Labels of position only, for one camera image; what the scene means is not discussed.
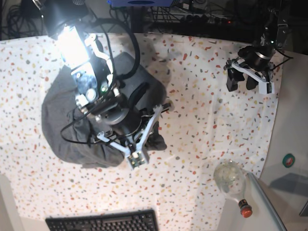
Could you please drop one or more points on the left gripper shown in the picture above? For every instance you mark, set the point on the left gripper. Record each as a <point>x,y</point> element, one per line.
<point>255,57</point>

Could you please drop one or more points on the black power strip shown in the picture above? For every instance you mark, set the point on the black power strip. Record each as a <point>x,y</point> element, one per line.
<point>205,19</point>

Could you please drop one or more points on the blue box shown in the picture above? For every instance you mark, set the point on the blue box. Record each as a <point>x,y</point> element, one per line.
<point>139,3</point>

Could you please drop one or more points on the green tape roll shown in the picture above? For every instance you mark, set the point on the green tape roll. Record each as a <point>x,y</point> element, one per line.
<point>288,161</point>

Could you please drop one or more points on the black keyboard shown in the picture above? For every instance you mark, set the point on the black keyboard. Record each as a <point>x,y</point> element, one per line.
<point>144,220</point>

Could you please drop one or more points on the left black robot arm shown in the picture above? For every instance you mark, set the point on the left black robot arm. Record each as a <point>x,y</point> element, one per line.
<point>272,27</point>

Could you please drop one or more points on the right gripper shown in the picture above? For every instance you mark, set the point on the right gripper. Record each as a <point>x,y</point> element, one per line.
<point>91,106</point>

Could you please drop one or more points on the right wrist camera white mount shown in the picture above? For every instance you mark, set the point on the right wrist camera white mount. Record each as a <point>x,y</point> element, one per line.
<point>134,133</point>

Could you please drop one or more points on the grey t-shirt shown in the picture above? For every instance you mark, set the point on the grey t-shirt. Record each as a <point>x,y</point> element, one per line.
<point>59,110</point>

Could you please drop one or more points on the terrazzo pattern tablecloth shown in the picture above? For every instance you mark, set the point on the terrazzo pattern tablecloth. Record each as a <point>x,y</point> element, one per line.
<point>208,124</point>

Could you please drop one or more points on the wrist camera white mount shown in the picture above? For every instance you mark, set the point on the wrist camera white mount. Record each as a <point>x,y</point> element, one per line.
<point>265,86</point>
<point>134,133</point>

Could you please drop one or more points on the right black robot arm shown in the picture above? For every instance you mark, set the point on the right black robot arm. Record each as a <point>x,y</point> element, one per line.
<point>91,63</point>

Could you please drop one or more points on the clear glass bottle orange cap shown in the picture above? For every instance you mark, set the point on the clear glass bottle orange cap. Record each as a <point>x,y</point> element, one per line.
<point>231,181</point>

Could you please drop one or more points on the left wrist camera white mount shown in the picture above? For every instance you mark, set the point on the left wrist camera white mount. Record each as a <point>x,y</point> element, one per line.
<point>265,86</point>

